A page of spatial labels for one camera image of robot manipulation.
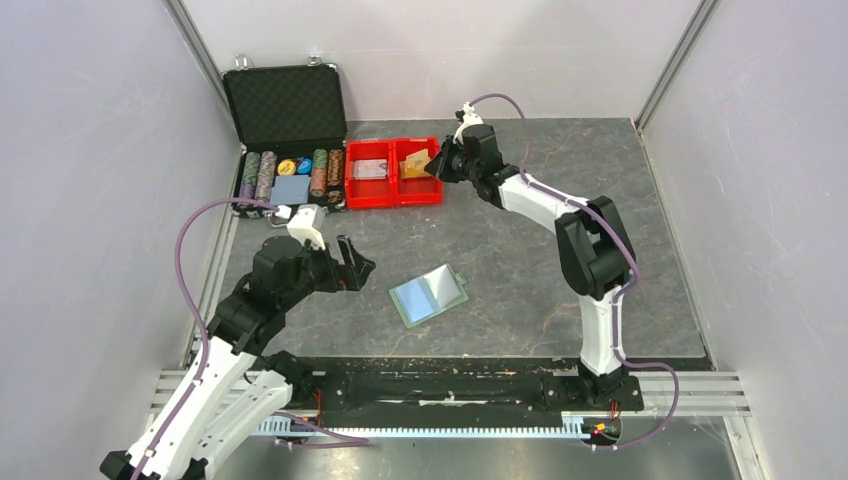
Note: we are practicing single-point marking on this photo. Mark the green card holder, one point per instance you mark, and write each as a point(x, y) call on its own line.
point(429, 295)

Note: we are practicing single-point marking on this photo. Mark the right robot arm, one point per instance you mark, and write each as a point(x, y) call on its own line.
point(595, 254)

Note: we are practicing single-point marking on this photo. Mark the aluminium frame rail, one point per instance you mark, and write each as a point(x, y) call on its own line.
point(695, 395)

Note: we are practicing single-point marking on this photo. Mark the orange card in bin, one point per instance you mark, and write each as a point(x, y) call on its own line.
point(410, 171)

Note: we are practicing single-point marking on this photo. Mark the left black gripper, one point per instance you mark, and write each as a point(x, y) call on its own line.
point(361, 266)

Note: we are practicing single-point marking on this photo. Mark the yellow dealer chip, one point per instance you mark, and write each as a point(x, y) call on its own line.
point(287, 167)

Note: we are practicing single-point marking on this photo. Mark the tan brown credit card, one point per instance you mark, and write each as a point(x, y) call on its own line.
point(419, 156)

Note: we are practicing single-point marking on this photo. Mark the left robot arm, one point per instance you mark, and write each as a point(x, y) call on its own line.
point(231, 387)

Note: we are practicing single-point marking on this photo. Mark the right red bin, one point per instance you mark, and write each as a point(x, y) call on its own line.
point(418, 191)

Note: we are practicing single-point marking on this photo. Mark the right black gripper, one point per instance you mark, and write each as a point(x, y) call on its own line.
point(439, 166)

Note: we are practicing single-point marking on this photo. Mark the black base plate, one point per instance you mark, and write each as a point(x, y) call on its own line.
point(457, 392)

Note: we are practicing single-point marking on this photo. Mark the black poker chip case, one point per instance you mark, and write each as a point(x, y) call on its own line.
point(291, 111)

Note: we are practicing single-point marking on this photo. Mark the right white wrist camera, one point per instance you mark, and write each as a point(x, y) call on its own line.
point(468, 117)

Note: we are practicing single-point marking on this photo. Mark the red bin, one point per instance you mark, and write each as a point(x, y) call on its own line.
point(418, 191)
point(366, 194)

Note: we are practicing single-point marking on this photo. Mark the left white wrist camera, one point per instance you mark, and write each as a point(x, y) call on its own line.
point(303, 223)

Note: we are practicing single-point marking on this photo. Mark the blue playing card deck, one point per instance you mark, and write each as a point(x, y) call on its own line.
point(290, 190)

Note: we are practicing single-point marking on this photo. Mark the white card in bin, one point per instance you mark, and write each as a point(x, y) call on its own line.
point(370, 169)

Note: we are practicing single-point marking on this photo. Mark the left red bin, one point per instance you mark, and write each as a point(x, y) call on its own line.
point(366, 194)

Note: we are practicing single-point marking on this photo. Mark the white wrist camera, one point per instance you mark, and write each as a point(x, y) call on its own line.
point(303, 223)
point(468, 117)

